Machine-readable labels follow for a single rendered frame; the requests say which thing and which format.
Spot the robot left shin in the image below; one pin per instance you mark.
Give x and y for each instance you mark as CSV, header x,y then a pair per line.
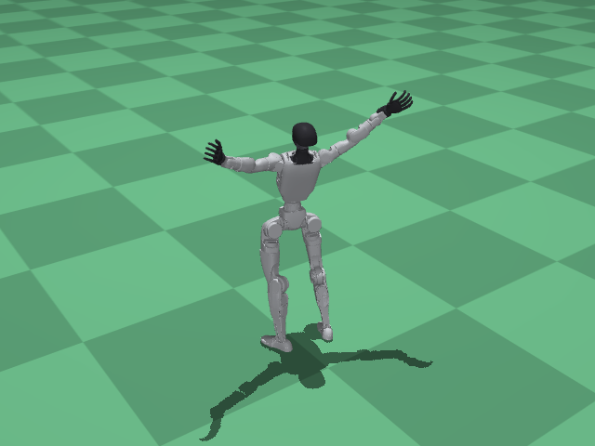
x,y
278,302

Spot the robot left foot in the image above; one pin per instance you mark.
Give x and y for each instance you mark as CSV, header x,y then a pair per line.
x,y
270,340

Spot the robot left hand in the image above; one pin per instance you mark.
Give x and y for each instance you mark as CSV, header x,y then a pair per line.
x,y
219,156

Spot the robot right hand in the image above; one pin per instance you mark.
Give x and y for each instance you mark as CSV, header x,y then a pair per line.
x,y
394,106

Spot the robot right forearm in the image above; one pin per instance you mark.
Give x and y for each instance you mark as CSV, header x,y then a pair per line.
x,y
365,128

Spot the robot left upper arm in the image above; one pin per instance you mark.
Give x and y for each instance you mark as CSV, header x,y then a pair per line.
x,y
273,162

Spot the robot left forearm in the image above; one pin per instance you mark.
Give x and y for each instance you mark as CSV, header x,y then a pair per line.
x,y
239,164

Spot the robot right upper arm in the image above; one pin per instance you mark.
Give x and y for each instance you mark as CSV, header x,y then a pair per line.
x,y
328,156

